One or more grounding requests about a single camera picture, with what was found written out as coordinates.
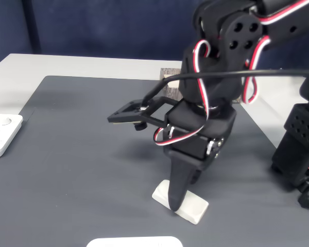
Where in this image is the white block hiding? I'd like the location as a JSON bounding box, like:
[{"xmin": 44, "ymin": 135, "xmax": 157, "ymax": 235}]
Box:
[{"xmin": 151, "ymin": 179, "xmax": 210, "ymax": 226}]

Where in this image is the patterned grey cardboard box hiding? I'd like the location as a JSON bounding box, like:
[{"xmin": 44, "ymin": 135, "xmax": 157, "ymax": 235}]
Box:
[{"xmin": 160, "ymin": 67, "xmax": 242, "ymax": 104}]

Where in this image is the white flat dimpled device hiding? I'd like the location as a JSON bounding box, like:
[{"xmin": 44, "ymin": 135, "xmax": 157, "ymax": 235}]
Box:
[
  {"xmin": 86, "ymin": 236, "xmax": 183, "ymax": 247},
  {"xmin": 0, "ymin": 114, "xmax": 24, "ymax": 160}
]

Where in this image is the grey table mat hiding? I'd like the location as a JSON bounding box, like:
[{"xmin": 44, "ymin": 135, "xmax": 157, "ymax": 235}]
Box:
[{"xmin": 0, "ymin": 75, "xmax": 309, "ymax": 247}]

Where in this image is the dark blue partition curtain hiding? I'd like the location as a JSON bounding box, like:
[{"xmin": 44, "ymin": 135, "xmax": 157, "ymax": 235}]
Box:
[{"xmin": 0, "ymin": 0, "xmax": 204, "ymax": 70}]

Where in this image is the red white servo wire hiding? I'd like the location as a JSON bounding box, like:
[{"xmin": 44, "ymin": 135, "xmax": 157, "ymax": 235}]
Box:
[
  {"xmin": 241, "ymin": 34, "xmax": 271, "ymax": 105},
  {"xmin": 153, "ymin": 39, "xmax": 219, "ymax": 148},
  {"xmin": 249, "ymin": 0, "xmax": 309, "ymax": 26}
]

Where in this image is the thick black camera cable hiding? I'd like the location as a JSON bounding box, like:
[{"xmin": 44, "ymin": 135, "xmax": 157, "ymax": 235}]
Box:
[{"xmin": 141, "ymin": 68, "xmax": 309, "ymax": 108}]

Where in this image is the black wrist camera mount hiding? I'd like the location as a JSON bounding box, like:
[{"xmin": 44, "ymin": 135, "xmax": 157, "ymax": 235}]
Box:
[{"xmin": 107, "ymin": 96, "xmax": 182, "ymax": 132}]

